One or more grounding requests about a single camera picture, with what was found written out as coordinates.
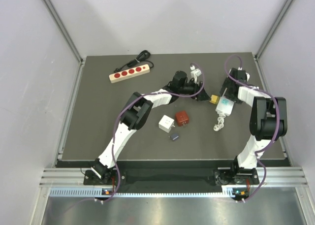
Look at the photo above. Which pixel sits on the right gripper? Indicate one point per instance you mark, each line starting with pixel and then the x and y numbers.
pixel 227 84

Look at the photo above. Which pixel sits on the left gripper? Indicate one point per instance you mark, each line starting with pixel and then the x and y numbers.
pixel 196 89

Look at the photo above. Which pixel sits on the yellow cube block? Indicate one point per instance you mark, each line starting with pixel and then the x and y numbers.
pixel 214 99

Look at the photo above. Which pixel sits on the white power strip coloured sockets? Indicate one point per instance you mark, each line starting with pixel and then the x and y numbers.
pixel 224 106

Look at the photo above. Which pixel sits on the red patterned plug adapter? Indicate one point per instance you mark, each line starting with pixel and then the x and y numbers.
pixel 181 118

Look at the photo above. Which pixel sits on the white cube socket adapter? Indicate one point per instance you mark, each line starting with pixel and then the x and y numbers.
pixel 166 123

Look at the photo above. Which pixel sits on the black plug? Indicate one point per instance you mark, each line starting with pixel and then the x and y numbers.
pixel 174 136

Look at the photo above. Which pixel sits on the beige power strip red sockets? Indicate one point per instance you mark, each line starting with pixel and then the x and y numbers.
pixel 130 73

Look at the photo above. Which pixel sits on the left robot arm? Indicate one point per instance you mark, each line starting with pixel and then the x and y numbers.
pixel 135 114

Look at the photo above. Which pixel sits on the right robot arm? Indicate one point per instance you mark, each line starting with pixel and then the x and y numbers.
pixel 268 122

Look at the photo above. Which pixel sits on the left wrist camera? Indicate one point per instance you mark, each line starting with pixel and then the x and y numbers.
pixel 195 73

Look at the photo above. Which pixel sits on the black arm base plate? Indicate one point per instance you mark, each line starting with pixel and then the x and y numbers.
pixel 212 176

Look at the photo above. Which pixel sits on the slotted grey cable duct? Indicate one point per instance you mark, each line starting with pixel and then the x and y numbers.
pixel 104 192

